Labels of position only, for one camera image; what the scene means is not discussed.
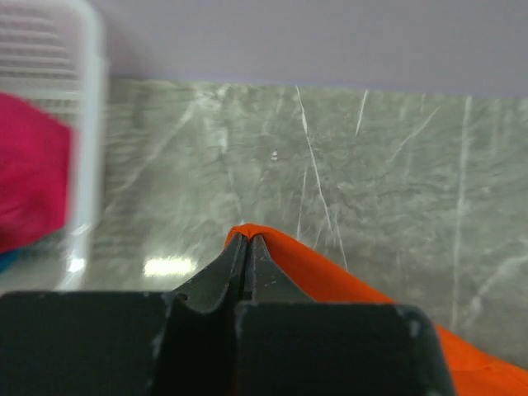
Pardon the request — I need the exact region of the orange t shirt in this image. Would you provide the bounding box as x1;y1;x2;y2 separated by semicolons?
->
225;224;527;395

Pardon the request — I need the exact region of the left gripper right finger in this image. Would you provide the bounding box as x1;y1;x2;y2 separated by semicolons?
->
243;235;314;304

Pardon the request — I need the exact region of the blue t shirt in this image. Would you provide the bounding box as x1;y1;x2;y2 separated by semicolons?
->
0;249;20;272

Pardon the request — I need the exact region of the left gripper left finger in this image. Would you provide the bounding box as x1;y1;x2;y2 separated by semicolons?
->
171;233;248;314

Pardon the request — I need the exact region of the white plastic laundry basket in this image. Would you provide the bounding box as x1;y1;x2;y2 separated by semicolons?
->
1;1;108;293

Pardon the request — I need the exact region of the magenta t shirt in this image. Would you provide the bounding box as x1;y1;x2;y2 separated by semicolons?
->
1;93;75;252

